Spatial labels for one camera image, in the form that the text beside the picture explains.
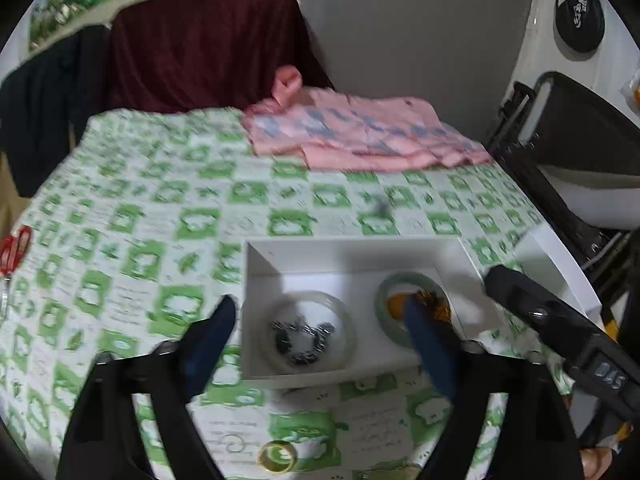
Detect green checked tablecloth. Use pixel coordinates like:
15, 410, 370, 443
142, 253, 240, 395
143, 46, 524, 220
0, 107, 601, 480

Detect maroon velvet cloth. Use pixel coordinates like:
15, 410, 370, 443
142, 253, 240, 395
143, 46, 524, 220
107, 0, 333, 113

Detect person's right hand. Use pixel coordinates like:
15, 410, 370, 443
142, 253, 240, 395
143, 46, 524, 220
581, 447, 618, 480

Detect green jade bangle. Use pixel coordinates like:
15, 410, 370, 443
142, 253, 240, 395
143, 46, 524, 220
375, 271, 453, 348

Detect black clothing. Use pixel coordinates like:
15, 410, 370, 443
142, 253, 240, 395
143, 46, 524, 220
0, 25, 113, 196

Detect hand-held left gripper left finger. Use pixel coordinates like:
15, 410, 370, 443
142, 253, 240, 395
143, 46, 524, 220
55, 295, 237, 480

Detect white jade bangle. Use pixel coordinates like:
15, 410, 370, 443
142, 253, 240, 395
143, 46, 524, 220
257, 291, 358, 373

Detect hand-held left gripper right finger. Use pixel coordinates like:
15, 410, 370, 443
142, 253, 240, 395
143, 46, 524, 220
404, 300, 586, 480

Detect gold chain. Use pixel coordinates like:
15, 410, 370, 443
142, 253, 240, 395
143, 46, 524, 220
415, 290, 451, 322

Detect amber pendant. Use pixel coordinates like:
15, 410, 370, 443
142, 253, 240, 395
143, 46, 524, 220
387, 294, 416, 321

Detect silver chain bracelet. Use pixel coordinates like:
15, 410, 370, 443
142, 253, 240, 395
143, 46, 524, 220
270, 317, 336, 363

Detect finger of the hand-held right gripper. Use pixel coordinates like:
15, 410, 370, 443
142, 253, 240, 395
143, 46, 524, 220
484, 265, 601, 361

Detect black folding chair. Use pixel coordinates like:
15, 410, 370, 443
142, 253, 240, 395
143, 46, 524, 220
485, 71, 640, 321

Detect white cardboard box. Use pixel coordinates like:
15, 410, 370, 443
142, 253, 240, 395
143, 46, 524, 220
240, 236, 507, 390

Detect white curved panel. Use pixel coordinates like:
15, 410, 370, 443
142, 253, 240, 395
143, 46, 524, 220
542, 164, 640, 231

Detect pink floral cloth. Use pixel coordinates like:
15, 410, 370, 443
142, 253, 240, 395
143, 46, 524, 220
242, 65, 496, 171

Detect red handled scissors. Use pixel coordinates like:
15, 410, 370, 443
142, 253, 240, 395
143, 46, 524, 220
0, 226, 35, 321

